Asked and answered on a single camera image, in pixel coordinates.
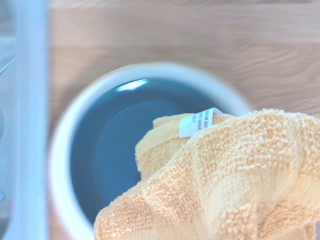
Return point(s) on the orange terry cloth towel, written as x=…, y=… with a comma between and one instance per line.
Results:
x=225, y=175

